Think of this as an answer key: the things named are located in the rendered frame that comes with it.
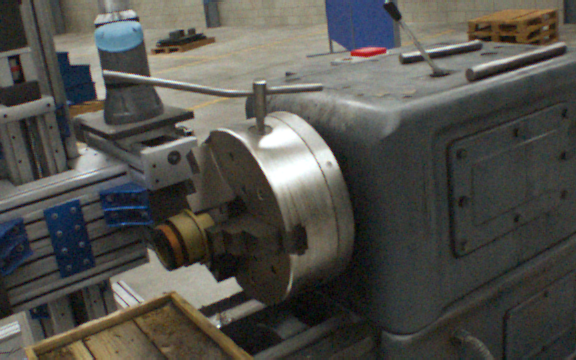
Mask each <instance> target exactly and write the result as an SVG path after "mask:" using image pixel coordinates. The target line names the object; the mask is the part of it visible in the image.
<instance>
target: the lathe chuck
mask: <svg viewBox="0 0 576 360"><path fill-rule="evenodd" d="M264 125H265V126H269V127H270V129H271V132H269V133H266V134H256V133H252V132H251V131H250V129H251V127H254V126H256V118H251V119H248V120H244V121H240V122H236V123H232V124H228V125H225V126H220V128H216V129H213V130H211V131H210V133H209V134H210V136H211V139H212V141H213V145H214V147H215V149H216V152H217V154H218V157H219V160H220V162H221V165H223V167H224V170H225V172H226V176H227V178H228V180H229V183H230V185H231V189H232V191H233V192H234V193H236V194H237V195H239V196H240V197H241V198H240V199H237V200H234V201H231V202H230V204H229V205H227V206H224V207H220V208H217V209H214V210H212V211H209V212H205V213H208V214H209V215H210V216H211V217H212V218H213V221H214V223H215V224H217V223H220V222H223V221H226V220H229V219H232V217H235V216H239V215H241V214H244V213H247V214H248V213H250V214H251V215H254V216H256V217H258V219H260V220H262V221H264V222H266V223H269V224H271V225H273V226H276V227H278V228H280V229H282V230H285V231H287V232H288V231H292V230H294V227H293V226H294V225H297V224H300V226H302V227H303V234H304V241H305V249H303V253H302V254H298V255H297V253H292V254H288V253H286V252H282V253H280V254H277V255H275V256H273V257H270V258H267V259H264V260H262V261H261V260H260V259H258V258H256V257H255V256H253V255H250V254H248V253H245V254H243V255H240V261H239V268H238V274H237V280H236V281H237V284H238V285H239V286H240V287H241V288H242V289H243V290H244V291H245V292H246V293H247V294H248V295H249V296H250V297H253V298H254V299H256V301H257V302H259V303H261V304H264V305H269V306H274V305H278V304H280V303H282V302H285V301H287V299H290V298H292V297H294V296H296V295H298V294H302V293H304V292H306V291H308V290H311V289H313V288H316V287H318V286H320V285H322V284H324V283H325V281H326V280H327V279H328V277H329V276H331V274H332V272H333V270H334V267H335V263H336V258H337V251H338V230H337V222H336V215H335V210H334V206H333V201H332V197H331V194H330V191H329V187H327V184H326V182H325V179H324V177H323V175H322V171H321V169H320V167H319V165H318V163H317V162H316V160H315V157H314V155H312V154H311V152H310V151H309V149H308V148H307V146H306V145H305V142H304V141H303V140H302V139H301V138H300V136H299V135H297V134H296V133H295V132H294V131H293V130H292V129H291V127H289V126H288V125H287V124H286V123H284V122H282V121H280V120H278V119H276V118H273V117H270V116H266V117H265V118H264ZM310 284H313V286H312V287H310V288H309V289H307V290H306V291H304V292H301V293H297V292H298V291H300V290H302V289H303V288H304V287H306V286H307V285H310Z"/></svg>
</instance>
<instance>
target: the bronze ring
mask: <svg viewBox="0 0 576 360"><path fill-rule="evenodd" d="M214 224H215V223H214V221H213V218H212V217H211V216H210V215H209V214H208V213H205V212H200V213H198V214H194V213H193V212H192V211H190V210H189V209H183V210H181V211H180V213H179V214H178V215H176V216H173V217H171V218H168V219H166V220H165V222H164V224H162V225H159V226H157V227H156V228H154V229H152V231H151V241H152V245H153V248H154V251H155V253H156V255H157V258H158V260H159V262H160V263H161V265H162V266H163V267H165V268H166V269H167V270H168V271H172V270H176V269H178V268H180V267H182V266H185V267H189V266H191V265H193V264H195V263H197V262H199V261H200V262H207V261H208V260H209V259H210V245H209V241H208V238H207V234H206V231H204V229H203V228H206V227H209V226H212V225H214Z"/></svg>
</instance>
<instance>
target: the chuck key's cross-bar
mask: <svg viewBox="0 0 576 360"><path fill-rule="evenodd" d="M102 79H109V80H115V81H121V82H127V83H133V84H141V85H146V84H147V86H151V85H153V87H157V86H159V88H163V87H166V89H169V88H172V90H176V89H178V91H184V90H185V92H191V93H197V94H204V95H210V96H216V97H223V98H247V97H254V95H255V93H254V90H253V89H243V90H226V89H220V88H213V87H207V86H200V85H194V84H188V83H181V82H175V81H169V80H163V79H157V78H151V77H145V76H139V75H132V74H126V73H120V72H114V71H108V70H102ZM322 90H323V85H322V84H312V85H298V86H285V87H271V88H266V95H274V94H288V93H301V92H315V91H322Z"/></svg>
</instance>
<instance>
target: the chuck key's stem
mask: <svg viewBox="0 0 576 360"><path fill-rule="evenodd" d="M253 90H254V93H255V95H254V97H253V111H254V117H255V118H256V131H257V132H265V127H264V118H265V117H266V116H267V109H266V80H265V78H263V77H256V78H254V80H253Z"/></svg>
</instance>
